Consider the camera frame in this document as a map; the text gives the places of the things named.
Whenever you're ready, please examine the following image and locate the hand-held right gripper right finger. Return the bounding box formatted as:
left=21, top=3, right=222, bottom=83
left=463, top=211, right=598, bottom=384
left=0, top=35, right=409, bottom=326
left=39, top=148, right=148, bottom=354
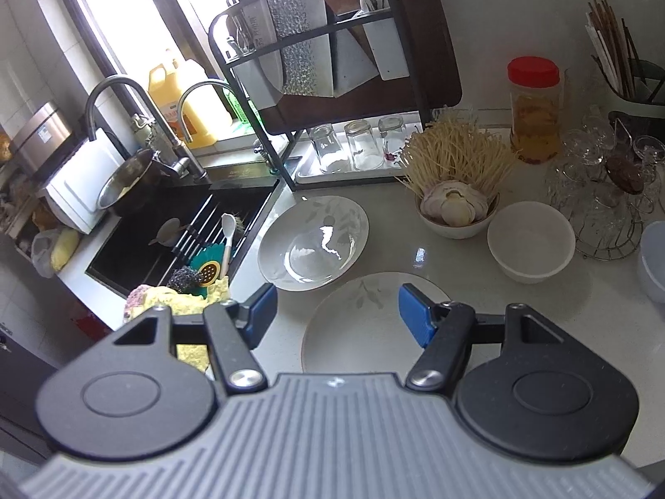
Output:
left=398, top=283, right=565, bottom=392

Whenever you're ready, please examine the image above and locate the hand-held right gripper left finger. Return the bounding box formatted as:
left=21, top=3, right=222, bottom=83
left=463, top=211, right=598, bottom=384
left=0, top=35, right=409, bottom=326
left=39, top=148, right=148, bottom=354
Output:
left=111, top=283, right=277, bottom=395

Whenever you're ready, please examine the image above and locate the pale blue bowl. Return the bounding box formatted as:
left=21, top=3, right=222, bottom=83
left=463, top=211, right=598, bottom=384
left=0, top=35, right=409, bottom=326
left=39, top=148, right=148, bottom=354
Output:
left=638, top=221, right=665, bottom=306

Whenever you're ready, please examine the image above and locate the green and yellow sink strainer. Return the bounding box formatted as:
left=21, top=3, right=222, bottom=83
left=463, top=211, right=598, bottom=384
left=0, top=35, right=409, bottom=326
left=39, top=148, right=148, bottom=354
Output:
left=188, top=256, right=225, bottom=293

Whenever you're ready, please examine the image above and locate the white silicone spatula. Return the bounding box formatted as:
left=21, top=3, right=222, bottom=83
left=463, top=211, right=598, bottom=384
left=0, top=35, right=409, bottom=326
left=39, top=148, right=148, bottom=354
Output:
left=219, top=212, right=238, bottom=280

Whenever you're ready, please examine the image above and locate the deep white leaf-print plate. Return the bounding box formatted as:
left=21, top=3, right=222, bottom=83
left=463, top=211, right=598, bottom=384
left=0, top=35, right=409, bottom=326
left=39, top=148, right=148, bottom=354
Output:
left=257, top=195, right=371, bottom=293

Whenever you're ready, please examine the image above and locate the yellow dish cloth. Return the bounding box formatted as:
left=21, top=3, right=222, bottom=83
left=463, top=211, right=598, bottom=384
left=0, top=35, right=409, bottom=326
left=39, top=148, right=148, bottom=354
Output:
left=127, top=277, right=233, bottom=372

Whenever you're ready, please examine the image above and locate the steel wool scourer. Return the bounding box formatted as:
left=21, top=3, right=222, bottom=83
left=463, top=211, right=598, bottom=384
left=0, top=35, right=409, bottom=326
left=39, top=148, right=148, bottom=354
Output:
left=165, top=265, right=201, bottom=290

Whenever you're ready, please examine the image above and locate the roll-up sink drying rack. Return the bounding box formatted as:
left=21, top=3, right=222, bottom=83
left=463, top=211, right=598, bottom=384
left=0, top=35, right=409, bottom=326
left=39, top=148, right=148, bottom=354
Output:
left=155, top=194, right=261, bottom=282

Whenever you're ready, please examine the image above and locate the white bowl of garlic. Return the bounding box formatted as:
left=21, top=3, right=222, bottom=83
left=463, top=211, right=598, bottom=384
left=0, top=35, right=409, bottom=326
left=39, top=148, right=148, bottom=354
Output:
left=414, top=179, right=500, bottom=240

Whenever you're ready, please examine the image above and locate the pink knitted cloth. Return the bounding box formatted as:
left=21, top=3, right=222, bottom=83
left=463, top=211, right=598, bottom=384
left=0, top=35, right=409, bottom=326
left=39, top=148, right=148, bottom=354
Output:
left=123, top=285, right=153, bottom=319

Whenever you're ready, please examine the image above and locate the white ceramic bowl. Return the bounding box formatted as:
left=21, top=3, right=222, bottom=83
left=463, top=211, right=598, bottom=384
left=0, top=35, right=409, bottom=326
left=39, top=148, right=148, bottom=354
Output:
left=487, top=202, right=576, bottom=285

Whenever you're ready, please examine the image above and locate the white drip tray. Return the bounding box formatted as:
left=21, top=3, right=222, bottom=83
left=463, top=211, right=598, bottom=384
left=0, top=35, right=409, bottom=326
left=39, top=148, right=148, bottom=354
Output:
left=294, top=119, right=433, bottom=184

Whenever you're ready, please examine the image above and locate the black kitchen sink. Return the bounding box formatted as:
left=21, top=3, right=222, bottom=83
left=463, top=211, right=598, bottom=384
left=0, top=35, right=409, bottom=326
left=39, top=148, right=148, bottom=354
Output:
left=85, top=166, right=285, bottom=298

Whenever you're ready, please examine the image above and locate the bundle of dried noodles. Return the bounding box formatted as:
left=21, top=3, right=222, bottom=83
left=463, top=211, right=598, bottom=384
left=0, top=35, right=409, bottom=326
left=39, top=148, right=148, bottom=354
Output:
left=397, top=106, right=519, bottom=199

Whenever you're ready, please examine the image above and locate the clear drinking glass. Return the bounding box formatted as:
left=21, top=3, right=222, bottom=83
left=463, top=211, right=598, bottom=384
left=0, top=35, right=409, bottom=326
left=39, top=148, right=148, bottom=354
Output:
left=310, top=124, right=348, bottom=174
left=344, top=119, right=386, bottom=170
left=377, top=116, right=412, bottom=165

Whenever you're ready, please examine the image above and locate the stainless steel pot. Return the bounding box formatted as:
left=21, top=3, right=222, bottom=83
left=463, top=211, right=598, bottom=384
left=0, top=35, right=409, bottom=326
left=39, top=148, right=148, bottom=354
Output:
left=97, top=148, right=178, bottom=215

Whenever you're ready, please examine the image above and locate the green plastic bottle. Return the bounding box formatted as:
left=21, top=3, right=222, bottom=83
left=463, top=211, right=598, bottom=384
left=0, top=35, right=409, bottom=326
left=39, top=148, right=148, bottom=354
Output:
left=222, top=83, right=261, bottom=132

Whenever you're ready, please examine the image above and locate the plastic bag with yellow contents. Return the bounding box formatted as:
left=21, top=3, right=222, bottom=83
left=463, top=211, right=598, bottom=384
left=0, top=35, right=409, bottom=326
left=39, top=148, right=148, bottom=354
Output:
left=30, top=227, right=82, bottom=279

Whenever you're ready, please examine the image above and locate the yellow cooking oil bottle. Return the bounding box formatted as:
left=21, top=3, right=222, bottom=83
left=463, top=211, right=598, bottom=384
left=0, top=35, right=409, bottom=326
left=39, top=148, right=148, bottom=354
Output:
left=148, top=59, right=233, bottom=149

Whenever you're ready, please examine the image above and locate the tall steel kitchen faucet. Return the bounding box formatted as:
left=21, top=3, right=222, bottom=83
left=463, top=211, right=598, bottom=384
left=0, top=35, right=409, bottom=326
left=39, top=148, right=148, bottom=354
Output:
left=84, top=75, right=209, bottom=184

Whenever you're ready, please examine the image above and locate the white plastic cutting board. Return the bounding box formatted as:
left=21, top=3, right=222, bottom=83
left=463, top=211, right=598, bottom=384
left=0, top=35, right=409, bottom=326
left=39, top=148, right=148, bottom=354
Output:
left=43, top=138, right=126, bottom=235

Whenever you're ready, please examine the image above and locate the cluster of clear glass cups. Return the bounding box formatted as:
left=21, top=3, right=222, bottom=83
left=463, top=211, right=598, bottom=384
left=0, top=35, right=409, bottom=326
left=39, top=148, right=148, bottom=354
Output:
left=544, top=106, right=665, bottom=232

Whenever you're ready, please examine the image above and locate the small steel faucet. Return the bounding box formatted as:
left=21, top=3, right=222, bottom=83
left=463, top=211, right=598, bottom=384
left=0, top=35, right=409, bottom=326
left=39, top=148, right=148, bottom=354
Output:
left=177, top=79, right=245, bottom=147

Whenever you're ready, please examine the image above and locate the red-lidded clear plastic jar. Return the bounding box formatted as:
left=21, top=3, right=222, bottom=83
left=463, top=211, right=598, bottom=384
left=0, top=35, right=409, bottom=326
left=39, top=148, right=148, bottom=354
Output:
left=507, top=56, right=565, bottom=165

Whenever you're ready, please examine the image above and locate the purple glass cup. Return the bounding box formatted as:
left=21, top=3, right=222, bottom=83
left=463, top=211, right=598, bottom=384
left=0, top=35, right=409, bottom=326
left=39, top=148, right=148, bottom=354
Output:
left=605, top=135, right=651, bottom=194

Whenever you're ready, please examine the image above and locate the black metal dish rack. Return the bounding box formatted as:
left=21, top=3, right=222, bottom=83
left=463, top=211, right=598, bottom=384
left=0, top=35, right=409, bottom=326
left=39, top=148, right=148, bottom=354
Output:
left=208, top=0, right=433, bottom=184

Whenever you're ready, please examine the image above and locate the hammered steel cleaver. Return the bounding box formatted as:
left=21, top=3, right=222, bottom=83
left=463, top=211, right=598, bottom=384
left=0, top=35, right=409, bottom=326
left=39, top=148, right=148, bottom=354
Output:
left=265, top=0, right=340, bottom=101

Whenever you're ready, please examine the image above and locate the white cutlery holder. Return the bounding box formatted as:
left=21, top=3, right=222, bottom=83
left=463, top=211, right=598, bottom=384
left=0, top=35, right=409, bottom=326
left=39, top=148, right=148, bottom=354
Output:
left=358, top=9, right=412, bottom=82

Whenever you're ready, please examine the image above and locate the brown wooden cutting board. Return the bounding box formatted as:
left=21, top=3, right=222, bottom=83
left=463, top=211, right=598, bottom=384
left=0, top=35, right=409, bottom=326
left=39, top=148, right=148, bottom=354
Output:
left=264, top=0, right=463, bottom=137

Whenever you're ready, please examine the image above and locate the silver rice cooker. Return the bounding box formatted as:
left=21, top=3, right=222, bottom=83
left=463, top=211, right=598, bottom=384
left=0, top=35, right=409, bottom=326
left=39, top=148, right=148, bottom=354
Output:
left=10, top=102, right=74, bottom=173

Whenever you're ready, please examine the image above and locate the bundle of wooden chopsticks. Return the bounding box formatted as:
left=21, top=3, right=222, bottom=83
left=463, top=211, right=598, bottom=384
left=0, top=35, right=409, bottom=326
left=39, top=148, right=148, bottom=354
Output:
left=586, top=0, right=644, bottom=101

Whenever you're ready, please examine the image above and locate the wire cup rack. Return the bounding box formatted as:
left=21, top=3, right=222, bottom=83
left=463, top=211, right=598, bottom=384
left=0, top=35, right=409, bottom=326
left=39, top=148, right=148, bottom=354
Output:
left=576, top=202, right=646, bottom=261

